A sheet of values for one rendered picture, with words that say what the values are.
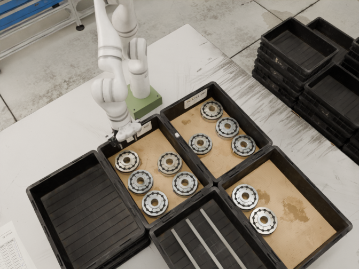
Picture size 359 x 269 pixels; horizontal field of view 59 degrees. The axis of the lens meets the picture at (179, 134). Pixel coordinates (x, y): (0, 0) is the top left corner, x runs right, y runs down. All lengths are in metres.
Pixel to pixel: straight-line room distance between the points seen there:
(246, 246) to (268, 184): 0.27
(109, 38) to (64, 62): 2.04
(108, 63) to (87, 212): 0.63
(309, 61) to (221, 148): 1.08
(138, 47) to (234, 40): 1.71
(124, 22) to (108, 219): 0.73
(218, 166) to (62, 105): 0.89
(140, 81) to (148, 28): 1.63
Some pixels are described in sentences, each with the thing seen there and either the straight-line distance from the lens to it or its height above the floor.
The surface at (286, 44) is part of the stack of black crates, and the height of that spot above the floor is 0.49.
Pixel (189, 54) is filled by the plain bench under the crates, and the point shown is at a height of 0.70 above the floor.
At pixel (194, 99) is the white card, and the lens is 1.44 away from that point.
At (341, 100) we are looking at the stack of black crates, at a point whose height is 0.38.
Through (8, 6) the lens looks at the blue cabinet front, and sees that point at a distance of 2.92.
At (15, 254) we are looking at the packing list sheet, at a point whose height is 0.70.
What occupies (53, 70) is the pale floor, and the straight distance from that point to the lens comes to 2.97.
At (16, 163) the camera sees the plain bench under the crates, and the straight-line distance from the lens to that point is 1.70.
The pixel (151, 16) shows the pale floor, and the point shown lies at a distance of 3.23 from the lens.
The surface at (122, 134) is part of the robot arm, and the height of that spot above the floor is 1.17.
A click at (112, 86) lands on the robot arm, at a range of 0.93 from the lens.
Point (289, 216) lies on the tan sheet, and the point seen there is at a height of 0.83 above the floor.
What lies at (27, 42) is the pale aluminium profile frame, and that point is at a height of 0.13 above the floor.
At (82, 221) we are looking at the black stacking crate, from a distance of 1.33.
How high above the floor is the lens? 2.06
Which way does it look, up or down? 60 degrees down
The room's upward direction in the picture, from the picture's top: 3 degrees counter-clockwise
